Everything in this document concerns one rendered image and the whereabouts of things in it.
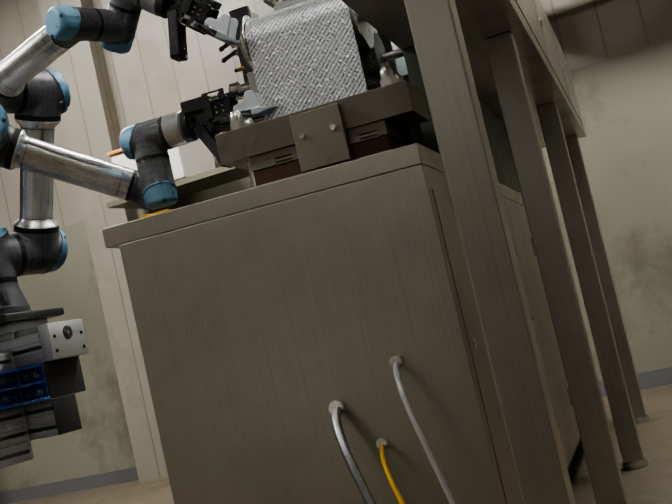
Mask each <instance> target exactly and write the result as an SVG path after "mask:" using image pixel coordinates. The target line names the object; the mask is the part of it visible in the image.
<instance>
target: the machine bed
mask: <svg viewBox="0 0 672 504"><path fill-rule="evenodd" d="M419 164H423V165H426V166H428V167H430V168H433V169H435V170H438V171H440V172H443V173H445V172H444V167H443V163H442V159H441V155H440V154H439V153H437V152H435V151H433V150H431V149H429V148H427V147H425V146H423V145H420V144H418V143H414V144H410V145H406V146H403V147H399V148H396V149H392V150H388V151H385V152H381V153H377V154H374V155H370V156H366V157H363V158H359V159H355V160H352V161H348V162H344V163H341V164H337V165H334V166H330V167H326V168H323V169H319V170H315V171H312V172H308V173H304V174H301V175H297V176H293V177H290V178H286V179H282V180H279V181H275V182H272V183H268V184H264V185H261V186H257V187H253V188H250V189H246V190H242V191H239V192H235V193H231V194H228V195H224V196H221V197H217V198H213V199H210V200H206V201H202V202H199V203H195V204H191V205H188V206H184V207H180V208H177V209H173V210H169V211H166V212H162V213H159V214H155V215H151V216H148V217H144V218H140V219H137V220H133V221H129V222H126V223H122V224H118V225H115V226H111V227H108V228H104V229H102V233H103V238H104V243H105V247H106V248H119V249H120V247H119V245H121V244H125V243H129V242H132V241H136V240H140V239H144V238H147V237H151V236H155V235H158V234H162V233H166V232H170V231H173V230H177V229H181V228H185V227H188V226H192V225H196V224H199V223H203V222H207V221H211V220H214V219H218V218H222V217H226V216H229V215H233V214H237V213H240V212H244V211H248V210H252V209H255V208H259V207H263V206H267V205H270V204H274V203H278V202H282V201H285V200H289V199H293V198H296V197H300V196H304V195H308V194H311V193H315V192H319V191H323V190H326V189H330V188H334V187H337V186H341V185H345V184H349V183H352V182H356V181H360V180H364V179H367V178H371V177H375V176H378V175H382V174H386V173H390V172H393V171H397V170H401V169H405V168H408V167H412V166H416V165H419ZM499 186H500V190H501V195H502V197H504V198H506V199H509V200H511V201H514V202H516V203H519V204H521V205H524V203H523V199H522V194H521V193H519V192H517V191H515V190H513V189H511V188H509V187H506V186H504V185H502V184H500V183H499Z"/></svg>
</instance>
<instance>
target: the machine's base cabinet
mask: <svg viewBox="0 0 672 504"><path fill-rule="evenodd" d="M502 199H503V203H504V207H505V211H506V215H507V219H508V224H509V228H510V232H511V236H512V240H513V244H514V249H515V253H516V257H517V261H518V265H519V269H520V273H521V278H522V282H523V286H524V290H525V294H526V298H527V303H528V307H529V311H530V315H531V319H532V323H533V327H534V332H535V336H536V340H537V344H538V348H539V352H540V357H541V361H542V365H543V369H544V373H545V377H546V381H547V386H548V390H549V394H550V398H551V402H552V406H553V411H554V415H555V419H556V423H557V427H558V431H559V435H560V440H561V444H562V448H563V452H564V456H565V460H566V465H567V469H569V467H571V462H572V460H573V457H574V455H575V452H576V450H577V448H578V445H579V443H580V440H581V438H580V434H579V430H578V426H577V422H576V417H575V413H574V409H573V405H572V401H571V397H570V393H569V389H568V384H567V380H566V376H565V372H564V368H563V364H562V360H561V355H560V351H559V347H558V343H557V339H556V335H555V331H554V327H553V322H552V318H551V314H550V310H549V306H548V302H547V298H546V294H545V289H544V285H543V281H542V277H541V273H540V269H539V265H538V261H537V256H536V252H535V248H534V244H533V240H532V236H531V232H530V227H529V223H528V219H527V215H526V211H525V207H524V205H521V204H519V203H516V202H514V201H511V200H509V199H506V198H504V197H502ZM119 247H120V252H121V257H122V261H123V266H124V271H125V275H126V280H127V285H128V289H129V294H130V299H131V304H132V308H133V313H134V318H135V322H136V327H137V332H138V336H139V341H140V346H141V350H142V355H143V360H144V364H145V369H146V374H147V379H148V383H149V388H150V393H151V397H152V402H153V407H154V411H155V416H156V421H157V425H158V430H159V435H160V439H161V444H162V449H163V454H164V458H165V463H166V468H167V472H168V477H169V482H170V486H171V491H172V496H173V500H174V504H365V502H364V500H363V498H362V496H361V494H360V492H359V490H358V488H357V486H356V484H355V482H354V480H353V478H352V476H351V474H350V471H349V469H348V467H347V465H346V462H345V460H344V458H343V456H342V453H341V451H340V448H339V445H338V443H337V440H336V437H335V433H334V430H333V425H332V414H331V413H330V412H329V408H328V407H329V404H330V403H331V402H332V401H334V400H341V401H342V402H343V403H344V404H345V411H344V413H343V414H341V423H342V427H343V431H344V434H345V437H346V440H347V442H348V445H349V447H350V450H351V452H352V455H353V457H354V459H355V461H356V463H357V466H358V468H359V470H360V472H361V474H362V476H363V478H364V480H365V482H366V484H367V486H368V488H369V490H370V492H371V494H372V496H373V499H374V501H375V503H376V504H400V503H399V501H398V499H397V497H396V495H395V494H394V492H393V490H392V488H391V486H390V483H389V481H388V479H387V477H386V474H385V472H384V469H383V466H382V463H381V459H380V449H378V448H377V446H376V441H377V440H378V439H379V438H382V437H384V438H386V439H387V440H388V442H389V444H388V447H387V448H385V449H384V454H385V458H386V462H387V465H388V468H389V471H390V473H391V475H392V478H393V480H394V482H395V484H396V486H397V488H398V490H399V492H400V494H401V496H402V498H403V500H404V501H405V503H406V504H450V503H449V501H448V499H447V497H446V494H445V492H444V490H443V488H442V486H441V484H440V481H439V479H438V477H437V475H436V473H435V471H434V469H433V467H432V465H431V462H430V460H429V458H428V456H427V454H426V452H425V450H424V448H423V446H422V444H421V442H420V440H419V438H418V436H417V433H416V431H415V429H414V427H413V425H412V422H411V420H410V418H409V416H408V414H407V411H406V409H405V406H404V404H403V402H402V399H401V397H400V394H399V391H398V388H397V385H396V382H395V378H394V373H393V368H392V367H391V366H390V364H389V360H390V358H391V357H392V356H395V355H398V356H400V357H401V358H402V359H403V364H402V366H401V367H399V372H400V376H401V380H402V383H403V386H404V389H405V392H406V395H407V397H408V400H409V402H410V405H411V407H412V409H413V412H414V414H415V416H416V418H417V420H418V423H419V425H420V427H421V429H422V431H423V433H424V435H425V437H426V440H427V442H428V444H429V446H430V448H431V450H432V452H433V454H434V456H435V458H436V460H437V462H438V464H439V466H440V469H441V471H442V473H443V475H444V477H445V479H446V481H447V483H448V486H449V488H450V490H451V492H452V494H453V496H454V498H455V501H456V503H457V504H523V501H522V496H521V492H520V488H519V484H518V480H517V475H516V471H515V467H514V463H513V458H512V454H511V450H510V446H509V442H508V437H507V433H506V429H505V425H504V420H503V416H502V412H501V408H500V404H499V399H498V395H497V391H496V387H495V383H494V378H493V374H492V370H491V366H490V361H489V357H488V353H487V349H486V345H485V340H484V336H483V332H482V328H481V323H480V319H479V315H478V311H477V307H476V302H475V298H474V294H473V290H472V286H471V281H470V277H469V273H468V269H467V264H466V260H465V256H464V252H463V248H462V243H461V239H460V235H459V231H458V227H457V222H456V218H455V214H454V210H453V205H452V201H451V197H450V193H449V189H448V184H447V180H446V176H445V173H443V172H440V171H438V170H435V169H433V168H430V167H428V166H426V165H423V164H419V165H416V166H412V167H408V168H405V169H401V170H397V171H393V172H390V173H386V174H382V175H378V176H375V177H371V178H367V179H364V180H360V181H356V182H352V183H349V184H345V185H341V186H337V187H334V188H330V189H326V190H323V191H319V192H315V193H311V194H308V195H304V196H300V197H296V198H293V199H289V200H285V201H282V202H278V203H274V204H270V205H267V206H263V207H259V208H255V209H252V210H248V211H244V212H240V213H237V214H233V215H229V216H226V217H222V218H218V219H214V220H211V221H207V222H203V223H199V224H196V225H192V226H188V227H185V228H181V229H177V230H173V231H170V232H166V233H162V234H158V235H155V236H151V237H147V238H144V239H140V240H136V241H132V242H129V243H125V244H121V245H119Z"/></svg>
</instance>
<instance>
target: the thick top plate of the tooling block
mask: <svg viewBox="0 0 672 504"><path fill-rule="evenodd" d="M335 103H338V104H340V106H341V111H342V115H343V119H344V124H345V128H346V130H349V129H353V128H356V127H360V126H363V125H367V124H371V123H374V122H378V121H381V120H386V121H388V122H390V123H392V124H393V125H395V126H397V127H398V123H397V122H399V121H402V120H408V121H409V125H410V126H413V125H417V124H420V123H424V122H427V121H430V118H429V114H428V110H427V105H426V101H425V97H424V93H423V92H422V91H421V90H419V89H418V88H416V87H415V86H414V85H412V84H411V83H409V82H408V81H407V80H403V81H400V82H397V83H393V84H390V85H386V86H383V87H380V88H376V89H373V90H369V91H366V92H362V93H359V94H356V95H352V96H349V97H345V98H342V99H338V100H335V101H332V102H328V103H325V104H321V105H318V106H314V107H311V108H308V109H304V110H301V111H297V112H294V113H290V114H287V115H284V116H280V117H277V118H273V119H270V120H267V121H263V122H260V123H256V124H253V125H249V126H246V127H243V128H239V129H236V130H232V131H229V132H225V133H222V134H219V135H215V139H216V144H217V148H218V153H219V157H220V162H221V165H225V166H230V167H235V168H239V169H244V170H248V169H247V164H249V159H248V158H250V157H254V156H257V155H261V154H265V153H268V152H272V151H275V150H279V149H282V148H286V147H289V146H293V145H295V141H294V137H293V132H292V128H291V124H290V119H289V117H290V116H294V115H297V114H301V113H304V112H308V111H311V110H315V109H318V108H321V107H325V106H328V105H332V104H335Z"/></svg>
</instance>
